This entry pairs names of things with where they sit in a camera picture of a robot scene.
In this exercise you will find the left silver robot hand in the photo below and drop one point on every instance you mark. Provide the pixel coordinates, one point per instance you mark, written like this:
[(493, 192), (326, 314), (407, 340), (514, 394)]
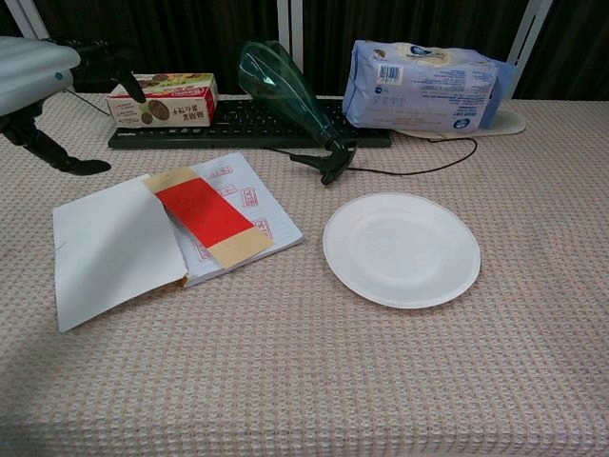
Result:
[(33, 71)]

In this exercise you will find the white booklet with red card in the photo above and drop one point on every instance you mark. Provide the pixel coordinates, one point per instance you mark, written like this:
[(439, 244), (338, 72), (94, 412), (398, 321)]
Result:
[(109, 247)]

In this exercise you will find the red bookmark with tan ends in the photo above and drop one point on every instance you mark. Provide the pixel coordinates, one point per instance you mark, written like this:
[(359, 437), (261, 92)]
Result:
[(204, 214)]

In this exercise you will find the chocolate cookie box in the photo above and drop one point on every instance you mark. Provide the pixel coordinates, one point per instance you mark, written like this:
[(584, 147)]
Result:
[(176, 105)]

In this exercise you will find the black computer keyboard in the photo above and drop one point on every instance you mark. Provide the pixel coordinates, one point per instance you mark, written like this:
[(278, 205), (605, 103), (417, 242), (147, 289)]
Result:
[(247, 131)]

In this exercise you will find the green spray bottle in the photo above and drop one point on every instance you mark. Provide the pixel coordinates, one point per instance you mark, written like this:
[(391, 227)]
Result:
[(280, 85)]

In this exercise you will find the blue tissue pack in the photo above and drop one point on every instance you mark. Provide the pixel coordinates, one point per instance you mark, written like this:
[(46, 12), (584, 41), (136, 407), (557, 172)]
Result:
[(418, 90)]

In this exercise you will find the beige woven tablecloth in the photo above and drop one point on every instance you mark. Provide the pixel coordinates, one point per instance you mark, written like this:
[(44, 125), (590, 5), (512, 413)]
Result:
[(304, 371)]

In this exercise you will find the white paper plate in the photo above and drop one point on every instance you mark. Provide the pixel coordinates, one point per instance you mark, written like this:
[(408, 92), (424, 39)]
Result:
[(402, 250)]

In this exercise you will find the beige flat pad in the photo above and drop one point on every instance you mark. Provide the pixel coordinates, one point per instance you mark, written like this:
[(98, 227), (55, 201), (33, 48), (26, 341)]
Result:
[(506, 125)]

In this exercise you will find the white partition frame post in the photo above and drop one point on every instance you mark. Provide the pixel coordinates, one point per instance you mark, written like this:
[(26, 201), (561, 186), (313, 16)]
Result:
[(290, 28), (528, 28), (28, 19)]

